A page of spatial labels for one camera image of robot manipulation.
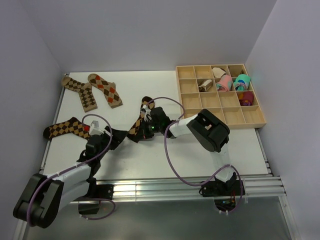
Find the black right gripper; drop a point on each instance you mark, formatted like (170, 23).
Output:
(143, 132)

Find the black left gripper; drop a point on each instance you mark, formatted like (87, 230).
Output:
(118, 136)

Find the dark brown tan argyle sock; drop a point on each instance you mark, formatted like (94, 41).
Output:
(133, 133)

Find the tan orange argyle sock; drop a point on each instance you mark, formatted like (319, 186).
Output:
(107, 88)

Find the brown tan striped sock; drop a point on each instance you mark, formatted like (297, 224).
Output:
(205, 85)

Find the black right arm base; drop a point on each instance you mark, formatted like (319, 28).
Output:
(229, 190)

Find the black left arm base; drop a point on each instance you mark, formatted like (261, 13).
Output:
(91, 203)

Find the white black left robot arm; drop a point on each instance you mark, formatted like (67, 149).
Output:
(45, 195)

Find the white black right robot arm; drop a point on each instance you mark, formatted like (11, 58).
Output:
(209, 131)

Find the brown yellow argyle sock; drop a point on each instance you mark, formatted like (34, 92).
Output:
(71, 126)

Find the wooden compartment organizer box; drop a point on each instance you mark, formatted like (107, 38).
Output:
(223, 104)

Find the pink rolled sock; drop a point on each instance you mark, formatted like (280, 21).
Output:
(224, 84)

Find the cream rolled sock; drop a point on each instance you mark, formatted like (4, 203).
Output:
(218, 72)

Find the maroon rolled sock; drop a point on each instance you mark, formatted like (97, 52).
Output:
(246, 98)

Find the teal rolled sock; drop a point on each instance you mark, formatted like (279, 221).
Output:
(242, 82)

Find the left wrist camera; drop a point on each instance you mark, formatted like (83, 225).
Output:
(94, 128)

